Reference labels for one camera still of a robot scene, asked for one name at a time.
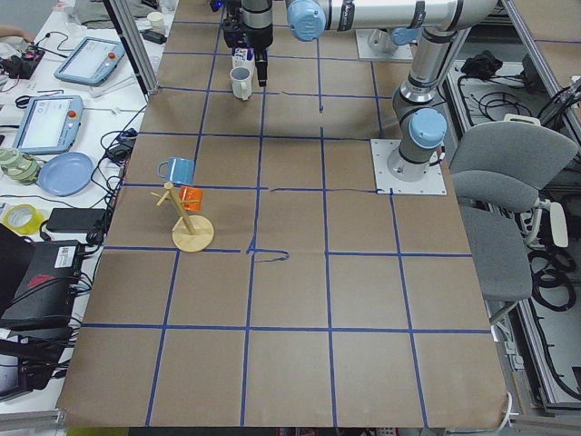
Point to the black power adapter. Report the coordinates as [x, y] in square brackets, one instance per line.
[74, 220]

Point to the white grey mug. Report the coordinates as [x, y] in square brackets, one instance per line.
[241, 80]

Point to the blue teach pendant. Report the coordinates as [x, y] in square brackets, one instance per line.
[91, 62]
[50, 124]

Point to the white paper cup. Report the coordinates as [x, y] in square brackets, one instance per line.
[156, 20]

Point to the upper blue teach pendant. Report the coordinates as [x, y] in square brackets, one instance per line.
[91, 62]

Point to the aluminium frame post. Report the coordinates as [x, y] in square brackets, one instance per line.
[126, 28]

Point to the wooden mug tree stand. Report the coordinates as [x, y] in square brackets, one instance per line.
[192, 232]

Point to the light blue plate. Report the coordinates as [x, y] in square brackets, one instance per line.
[66, 174]

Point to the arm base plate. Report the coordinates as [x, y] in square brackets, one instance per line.
[394, 175]
[386, 45]

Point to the lower blue teach pendant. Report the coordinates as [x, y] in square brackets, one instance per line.
[50, 124]

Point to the black computer box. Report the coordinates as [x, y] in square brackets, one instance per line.
[37, 282]

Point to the green tape rolls stack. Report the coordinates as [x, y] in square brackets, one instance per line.
[18, 166]

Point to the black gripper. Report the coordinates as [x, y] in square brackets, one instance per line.
[257, 33]

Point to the light blue mug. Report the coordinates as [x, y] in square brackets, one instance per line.
[177, 170]

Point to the grey office chair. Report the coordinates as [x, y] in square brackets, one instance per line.
[503, 166]

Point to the orange mug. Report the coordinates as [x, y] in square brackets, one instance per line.
[191, 198]

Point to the yellow tape roll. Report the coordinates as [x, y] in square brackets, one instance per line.
[23, 219]

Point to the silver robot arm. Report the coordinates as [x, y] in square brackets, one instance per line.
[422, 91]
[249, 24]

